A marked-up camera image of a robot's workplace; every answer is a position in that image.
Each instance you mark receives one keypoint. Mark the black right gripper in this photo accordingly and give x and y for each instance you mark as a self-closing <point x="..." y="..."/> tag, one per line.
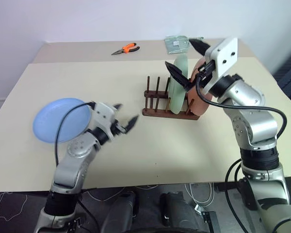
<point x="207" y="71"/>

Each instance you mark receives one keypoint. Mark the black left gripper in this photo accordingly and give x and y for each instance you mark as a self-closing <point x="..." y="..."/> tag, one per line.
<point x="118" y="127"/>

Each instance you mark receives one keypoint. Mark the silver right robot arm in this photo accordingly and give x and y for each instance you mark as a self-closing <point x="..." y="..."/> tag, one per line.
<point x="254" y="121"/>

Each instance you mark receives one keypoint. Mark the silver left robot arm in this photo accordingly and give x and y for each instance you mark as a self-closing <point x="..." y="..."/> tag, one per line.
<point x="70" y="167"/>

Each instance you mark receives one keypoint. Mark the wooden dish rack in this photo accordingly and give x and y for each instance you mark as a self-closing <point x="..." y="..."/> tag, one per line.
<point x="160" y="113"/>

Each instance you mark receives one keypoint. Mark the clear plastic hardware bag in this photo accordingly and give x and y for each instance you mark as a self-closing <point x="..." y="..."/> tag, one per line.
<point x="175" y="44"/>

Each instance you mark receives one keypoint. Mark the green plate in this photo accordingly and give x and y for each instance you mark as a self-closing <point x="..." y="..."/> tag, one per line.
<point x="178" y="97"/>

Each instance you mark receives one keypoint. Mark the terracotta orange plate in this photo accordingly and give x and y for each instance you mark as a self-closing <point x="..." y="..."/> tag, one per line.
<point x="198" y="103"/>

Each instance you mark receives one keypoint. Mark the blue plate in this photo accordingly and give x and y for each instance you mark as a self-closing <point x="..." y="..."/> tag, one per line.
<point x="51" y="121"/>

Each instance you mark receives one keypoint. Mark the dark rounded shape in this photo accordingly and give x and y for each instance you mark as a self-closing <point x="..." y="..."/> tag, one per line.
<point x="179" y="213"/>
<point x="120" y="213"/>

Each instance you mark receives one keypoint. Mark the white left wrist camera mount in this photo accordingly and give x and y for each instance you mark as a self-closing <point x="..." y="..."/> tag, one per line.
<point x="104" y="114"/>

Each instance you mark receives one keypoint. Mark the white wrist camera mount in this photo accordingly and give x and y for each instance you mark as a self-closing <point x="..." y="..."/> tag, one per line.
<point x="224" y="53"/>
<point x="104" y="114"/>

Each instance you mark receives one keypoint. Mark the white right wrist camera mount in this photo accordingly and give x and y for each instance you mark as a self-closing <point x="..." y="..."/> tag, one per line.
<point x="224" y="53"/>

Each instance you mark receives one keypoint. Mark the black metal bracket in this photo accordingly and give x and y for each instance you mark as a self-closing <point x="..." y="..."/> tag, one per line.
<point x="212" y="221"/>

